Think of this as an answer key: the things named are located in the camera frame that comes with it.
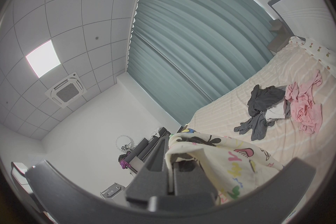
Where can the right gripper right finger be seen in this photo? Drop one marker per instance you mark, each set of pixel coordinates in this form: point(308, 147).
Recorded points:
point(191, 181)

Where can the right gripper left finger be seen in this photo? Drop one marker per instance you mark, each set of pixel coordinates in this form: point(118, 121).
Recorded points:
point(152, 170)

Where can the white printed pyjama top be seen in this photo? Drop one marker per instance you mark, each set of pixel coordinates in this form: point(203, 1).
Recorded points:
point(223, 160)

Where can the bed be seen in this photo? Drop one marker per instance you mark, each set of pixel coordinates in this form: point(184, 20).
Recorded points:
point(228, 102)

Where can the black low cabinet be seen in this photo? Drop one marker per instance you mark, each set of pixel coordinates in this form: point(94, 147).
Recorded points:
point(147, 149)

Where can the purple plastic bag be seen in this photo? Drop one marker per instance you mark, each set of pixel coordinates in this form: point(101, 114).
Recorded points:
point(123, 164)

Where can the dark grey garment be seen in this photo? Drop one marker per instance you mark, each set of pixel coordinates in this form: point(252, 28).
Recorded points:
point(256, 127)

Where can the blue-green curtain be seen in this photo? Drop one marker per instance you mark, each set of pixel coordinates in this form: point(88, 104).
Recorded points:
point(157, 73)
point(196, 20)

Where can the white garment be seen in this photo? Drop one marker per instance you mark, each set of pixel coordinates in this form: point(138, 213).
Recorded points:
point(274, 112)

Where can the black garment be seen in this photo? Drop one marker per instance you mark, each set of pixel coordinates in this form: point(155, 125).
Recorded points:
point(265, 101)

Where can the ceiling air conditioner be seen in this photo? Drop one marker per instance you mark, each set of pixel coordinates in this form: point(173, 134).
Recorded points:
point(65, 90)

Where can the pink garment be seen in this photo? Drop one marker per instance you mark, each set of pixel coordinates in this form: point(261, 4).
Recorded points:
point(304, 110)

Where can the square ceiling light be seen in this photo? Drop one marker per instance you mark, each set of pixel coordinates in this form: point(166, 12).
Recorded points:
point(43, 59)

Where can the grey bedside table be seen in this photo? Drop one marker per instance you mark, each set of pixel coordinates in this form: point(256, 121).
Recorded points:
point(279, 41)

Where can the white heart printed pillow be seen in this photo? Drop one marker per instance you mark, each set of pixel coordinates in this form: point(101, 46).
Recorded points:
point(317, 49)

